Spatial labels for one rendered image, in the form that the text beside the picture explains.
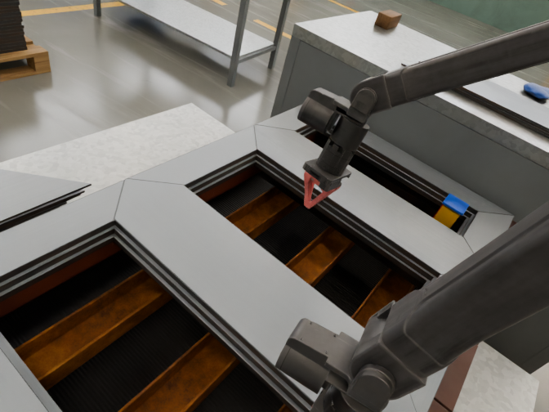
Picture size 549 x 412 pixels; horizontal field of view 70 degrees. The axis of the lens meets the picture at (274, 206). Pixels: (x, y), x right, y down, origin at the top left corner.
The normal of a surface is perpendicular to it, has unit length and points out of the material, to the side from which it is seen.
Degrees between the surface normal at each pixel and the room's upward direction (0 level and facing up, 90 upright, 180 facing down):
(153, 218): 0
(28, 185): 0
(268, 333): 0
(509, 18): 90
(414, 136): 90
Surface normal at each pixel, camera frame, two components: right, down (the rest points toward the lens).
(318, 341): 0.18, -0.83
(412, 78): -0.24, 0.30
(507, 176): -0.61, 0.41
